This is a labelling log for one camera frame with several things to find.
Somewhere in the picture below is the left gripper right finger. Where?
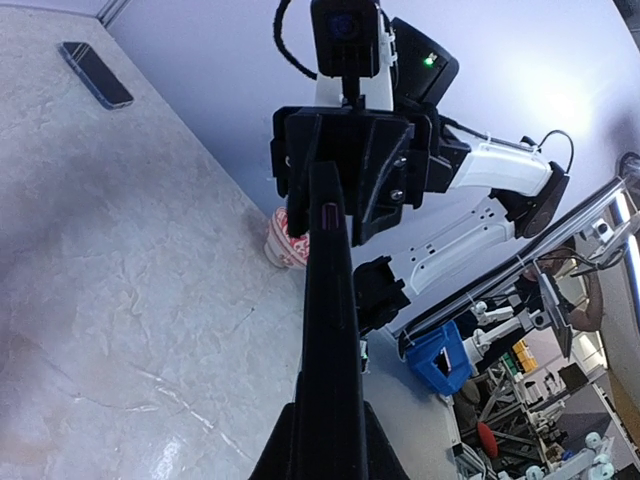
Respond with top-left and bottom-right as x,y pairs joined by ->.
367,403 -> 409,480

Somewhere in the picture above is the blue plastic bin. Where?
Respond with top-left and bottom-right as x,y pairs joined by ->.
406,321 -> 472,396

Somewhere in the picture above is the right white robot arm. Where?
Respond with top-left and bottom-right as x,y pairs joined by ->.
271,1 -> 569,307

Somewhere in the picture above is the red white patterned bowl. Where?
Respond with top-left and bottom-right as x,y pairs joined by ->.
263,207 -> 309,270

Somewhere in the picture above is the blue smartphone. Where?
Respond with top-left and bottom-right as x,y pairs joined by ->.
58,41 -> 134,110

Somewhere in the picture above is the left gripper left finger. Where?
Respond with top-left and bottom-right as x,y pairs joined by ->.
249,403 -> 295,480

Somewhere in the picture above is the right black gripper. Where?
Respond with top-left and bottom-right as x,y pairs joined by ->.
270,106 -> 437,247

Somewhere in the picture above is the black phone case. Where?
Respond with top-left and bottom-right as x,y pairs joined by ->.
290,162 -> 368,479

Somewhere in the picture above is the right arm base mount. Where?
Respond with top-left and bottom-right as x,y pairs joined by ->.
353,256 -> 410,337

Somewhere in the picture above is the purple-edged smartphone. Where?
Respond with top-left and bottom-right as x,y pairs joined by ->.
321,202 -> 342,231

